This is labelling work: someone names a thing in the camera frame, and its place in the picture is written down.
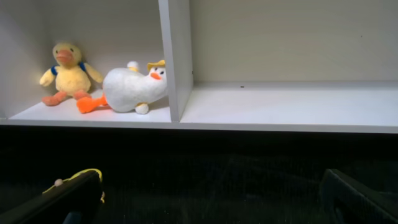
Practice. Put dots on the white plush duck yellow hat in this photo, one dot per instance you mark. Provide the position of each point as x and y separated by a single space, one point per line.
130 88

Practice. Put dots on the yellow rattle drum toy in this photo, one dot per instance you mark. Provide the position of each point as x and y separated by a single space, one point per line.
90 170

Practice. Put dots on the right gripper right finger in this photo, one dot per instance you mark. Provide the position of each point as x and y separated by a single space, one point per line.
357 202

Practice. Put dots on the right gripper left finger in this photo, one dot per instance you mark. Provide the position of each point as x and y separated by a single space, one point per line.
68 202

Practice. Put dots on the white shelf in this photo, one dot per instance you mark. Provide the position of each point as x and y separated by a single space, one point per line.
280 105

